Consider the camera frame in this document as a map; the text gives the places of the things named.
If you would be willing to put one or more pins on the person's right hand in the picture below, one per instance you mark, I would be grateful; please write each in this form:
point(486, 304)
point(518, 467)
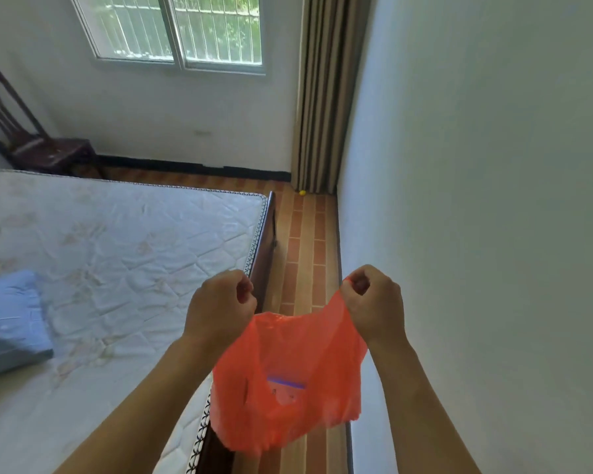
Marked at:
point(378, 310)

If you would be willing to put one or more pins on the person's left hand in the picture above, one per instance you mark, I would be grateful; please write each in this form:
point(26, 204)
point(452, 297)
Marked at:
point(217, 310)

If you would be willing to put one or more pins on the red plastic bag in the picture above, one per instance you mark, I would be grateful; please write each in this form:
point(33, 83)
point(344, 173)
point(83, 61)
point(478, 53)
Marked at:
point(301, 350)

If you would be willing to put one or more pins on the small white blue box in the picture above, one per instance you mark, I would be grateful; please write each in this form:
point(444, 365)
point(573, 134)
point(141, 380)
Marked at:
point(286, 389)

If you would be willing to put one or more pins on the person's left forearm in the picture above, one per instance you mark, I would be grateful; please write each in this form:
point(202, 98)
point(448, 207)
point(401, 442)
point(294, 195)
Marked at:
point(143, 419)

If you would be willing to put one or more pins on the person's right forearm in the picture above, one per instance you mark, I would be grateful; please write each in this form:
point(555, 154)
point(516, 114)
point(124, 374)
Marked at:
point(420, 419)

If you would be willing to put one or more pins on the black baseboard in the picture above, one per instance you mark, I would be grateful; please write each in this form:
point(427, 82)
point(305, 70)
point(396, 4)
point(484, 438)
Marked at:
point(340, 241)
point(192, 167)

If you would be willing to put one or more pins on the white quilted mattress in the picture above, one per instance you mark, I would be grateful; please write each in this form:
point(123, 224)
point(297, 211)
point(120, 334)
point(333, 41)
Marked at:
point(128, 251)

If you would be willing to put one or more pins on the blue checked pillow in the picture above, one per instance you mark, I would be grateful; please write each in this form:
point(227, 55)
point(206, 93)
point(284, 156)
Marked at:
point(10, 320)

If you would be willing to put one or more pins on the beige striped curtain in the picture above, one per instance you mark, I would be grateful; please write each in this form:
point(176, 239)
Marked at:
point(326, 93)

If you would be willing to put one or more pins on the dark wooden chair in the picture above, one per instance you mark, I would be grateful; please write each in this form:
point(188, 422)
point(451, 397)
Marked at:
point(34, 148)

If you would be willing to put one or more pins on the white framed window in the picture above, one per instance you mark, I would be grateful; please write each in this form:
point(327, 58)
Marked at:
point(178, 29)

